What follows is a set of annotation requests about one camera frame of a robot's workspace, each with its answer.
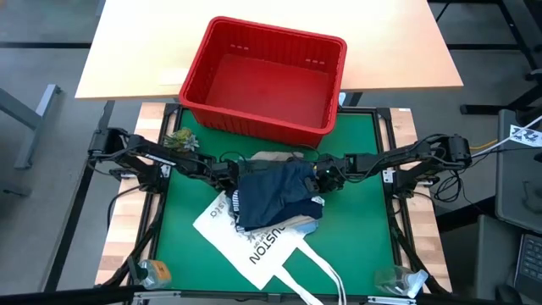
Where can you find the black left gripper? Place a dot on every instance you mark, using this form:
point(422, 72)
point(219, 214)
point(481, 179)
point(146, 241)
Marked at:
point(228, 175)

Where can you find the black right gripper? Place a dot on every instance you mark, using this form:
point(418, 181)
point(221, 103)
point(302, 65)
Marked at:
point(339, 171)

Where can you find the navy Puma print garment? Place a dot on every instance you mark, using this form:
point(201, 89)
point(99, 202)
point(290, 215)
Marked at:
point(236, 212)

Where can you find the black garment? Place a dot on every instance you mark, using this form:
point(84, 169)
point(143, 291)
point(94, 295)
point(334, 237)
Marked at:
point(275, 190)

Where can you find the light blue denim jeans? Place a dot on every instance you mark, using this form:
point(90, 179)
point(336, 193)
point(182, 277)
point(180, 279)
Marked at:
point(309, 229)

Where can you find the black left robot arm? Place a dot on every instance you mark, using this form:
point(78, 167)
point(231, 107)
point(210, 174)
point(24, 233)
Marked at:
point(161, 156)

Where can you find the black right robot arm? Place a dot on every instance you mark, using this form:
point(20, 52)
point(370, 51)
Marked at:
point(402, 156)

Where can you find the red plastic laundry bin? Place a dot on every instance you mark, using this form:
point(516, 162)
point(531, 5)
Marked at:
point(271, 46)

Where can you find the small potted succulent plant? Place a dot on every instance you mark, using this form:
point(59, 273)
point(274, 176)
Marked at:
point(182, 140)

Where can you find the cream printed tote bag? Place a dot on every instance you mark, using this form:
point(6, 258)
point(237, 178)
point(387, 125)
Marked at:
point(237, 245)

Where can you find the white label strip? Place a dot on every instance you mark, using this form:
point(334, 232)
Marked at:
point(171, 76)

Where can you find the plastic bottle with orange label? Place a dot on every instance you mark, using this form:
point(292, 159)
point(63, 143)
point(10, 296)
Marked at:
point(154, 273)

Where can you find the clear plastic bottle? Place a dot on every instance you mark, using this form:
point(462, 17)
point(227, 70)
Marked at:
point(391, 279)

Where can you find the light wooden desk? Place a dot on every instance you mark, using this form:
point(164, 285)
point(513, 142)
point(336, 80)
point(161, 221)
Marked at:
point(381, 42)

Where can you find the grey desk leg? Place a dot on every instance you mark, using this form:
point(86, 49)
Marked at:
point(36, 123)

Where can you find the grey side desk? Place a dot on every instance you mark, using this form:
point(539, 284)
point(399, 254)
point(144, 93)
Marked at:
point(518, 182)

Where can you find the printed marker paper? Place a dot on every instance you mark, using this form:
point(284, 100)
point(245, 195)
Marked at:
point(527, 135)

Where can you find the black keyboard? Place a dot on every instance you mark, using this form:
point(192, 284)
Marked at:
point(530, 258)

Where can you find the black aluminium table frame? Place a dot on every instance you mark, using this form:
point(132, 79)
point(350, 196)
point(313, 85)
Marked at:
point(387, 123)

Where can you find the white bracket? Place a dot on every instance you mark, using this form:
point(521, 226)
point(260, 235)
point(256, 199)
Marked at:
point(418, 281)

